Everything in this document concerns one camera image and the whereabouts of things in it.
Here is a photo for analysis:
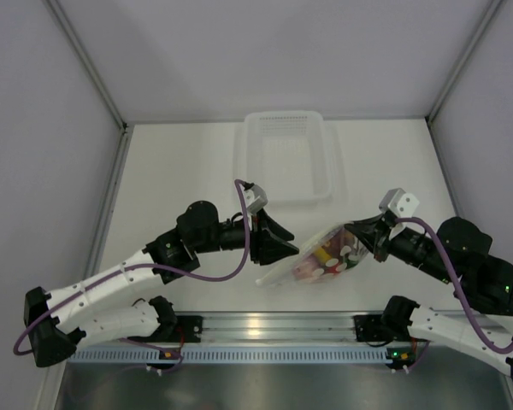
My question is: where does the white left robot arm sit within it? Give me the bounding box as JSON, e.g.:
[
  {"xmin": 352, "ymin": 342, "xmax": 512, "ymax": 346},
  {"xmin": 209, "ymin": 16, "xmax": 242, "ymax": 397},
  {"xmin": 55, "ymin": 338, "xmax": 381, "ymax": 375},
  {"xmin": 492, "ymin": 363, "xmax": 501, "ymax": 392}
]
[{"xmin": 24, "ymin": 201, "xmax": 299, "ymax": 368}]

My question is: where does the yellow fake pear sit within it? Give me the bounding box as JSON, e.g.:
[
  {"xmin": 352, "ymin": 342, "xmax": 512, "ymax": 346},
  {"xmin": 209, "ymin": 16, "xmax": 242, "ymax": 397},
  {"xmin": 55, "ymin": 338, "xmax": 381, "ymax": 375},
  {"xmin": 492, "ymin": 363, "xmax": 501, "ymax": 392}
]
[{"xmin": 313, "ymin": 247, "xmax": 333, "ymax": 265}]

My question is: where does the clear polka dot zip bag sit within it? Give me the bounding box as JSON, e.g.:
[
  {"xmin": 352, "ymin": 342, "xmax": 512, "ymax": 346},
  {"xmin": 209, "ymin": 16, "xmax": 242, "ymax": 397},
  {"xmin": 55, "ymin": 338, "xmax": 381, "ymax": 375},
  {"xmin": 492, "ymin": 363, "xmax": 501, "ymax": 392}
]
[{"xmin": 256, "ymin": 224, "xmax": 369, "ymax": 287}]

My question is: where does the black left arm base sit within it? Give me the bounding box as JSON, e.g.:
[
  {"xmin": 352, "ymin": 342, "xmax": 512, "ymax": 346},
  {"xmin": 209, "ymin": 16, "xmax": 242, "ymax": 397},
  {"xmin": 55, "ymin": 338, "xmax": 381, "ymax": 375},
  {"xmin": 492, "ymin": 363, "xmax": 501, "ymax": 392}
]
[{"xmin": 171, "ymin": 315, "xmax": 203, "ymax": 343}]

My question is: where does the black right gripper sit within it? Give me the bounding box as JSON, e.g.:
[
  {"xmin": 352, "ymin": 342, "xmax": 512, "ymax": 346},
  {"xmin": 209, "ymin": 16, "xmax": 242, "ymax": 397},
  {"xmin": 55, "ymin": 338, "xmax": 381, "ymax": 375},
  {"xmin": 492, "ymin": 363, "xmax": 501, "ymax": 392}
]
[{"xmin": 345, "ymin": 212, "xmax": 456, "ymax": 284}]

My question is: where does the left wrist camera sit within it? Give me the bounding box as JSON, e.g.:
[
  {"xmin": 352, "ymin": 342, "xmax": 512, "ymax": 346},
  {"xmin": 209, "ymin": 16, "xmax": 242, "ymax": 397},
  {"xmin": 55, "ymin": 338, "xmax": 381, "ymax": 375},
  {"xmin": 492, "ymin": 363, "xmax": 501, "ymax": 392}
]
[{"xmin": 243, "ymin": 183, "xmax": 268, "ymax": 215}]

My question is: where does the white slotted cable duct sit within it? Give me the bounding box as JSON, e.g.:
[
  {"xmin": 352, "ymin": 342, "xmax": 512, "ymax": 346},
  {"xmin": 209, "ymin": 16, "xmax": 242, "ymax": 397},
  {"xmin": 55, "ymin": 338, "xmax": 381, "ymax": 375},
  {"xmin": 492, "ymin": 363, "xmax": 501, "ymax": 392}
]
[{"xmin": 68, "ymin": 345, "xmax": 412, "ymax": 365}]

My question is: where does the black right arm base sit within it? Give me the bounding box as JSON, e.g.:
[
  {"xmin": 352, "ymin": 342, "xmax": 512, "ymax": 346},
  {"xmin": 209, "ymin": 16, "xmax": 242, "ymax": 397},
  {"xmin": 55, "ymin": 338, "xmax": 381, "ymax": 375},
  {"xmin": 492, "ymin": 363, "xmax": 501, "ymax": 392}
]
[{"xmin": 353, "ymin": 313, "xmax": 386, "ymax": 343}]

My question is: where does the aluminium mounting rail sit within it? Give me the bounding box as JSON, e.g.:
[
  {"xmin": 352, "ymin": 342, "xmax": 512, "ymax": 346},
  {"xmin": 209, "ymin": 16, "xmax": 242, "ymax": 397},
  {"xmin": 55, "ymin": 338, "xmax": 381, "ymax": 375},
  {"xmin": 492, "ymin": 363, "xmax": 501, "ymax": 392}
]
[{"xmin": 176, "ymin": 312, "xmax": 410, "ymax": 343}]

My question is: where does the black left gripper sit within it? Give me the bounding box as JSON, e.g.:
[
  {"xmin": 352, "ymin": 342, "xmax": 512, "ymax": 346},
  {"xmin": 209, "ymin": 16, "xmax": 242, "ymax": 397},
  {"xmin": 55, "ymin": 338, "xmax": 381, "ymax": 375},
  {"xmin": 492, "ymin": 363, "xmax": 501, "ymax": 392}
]
[{"xmin": 192, "ymin": 208, "xmax": 298, "ymax": 266}]

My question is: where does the white perforated plastic basket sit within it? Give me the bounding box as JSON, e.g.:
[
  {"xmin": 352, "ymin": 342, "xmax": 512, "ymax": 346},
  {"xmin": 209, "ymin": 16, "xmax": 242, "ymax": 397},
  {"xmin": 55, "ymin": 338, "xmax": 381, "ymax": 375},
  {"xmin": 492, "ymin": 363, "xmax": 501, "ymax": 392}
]
[{"xmin": 244, "ymin": 110, "xmax": 333, "ymax": 206}]

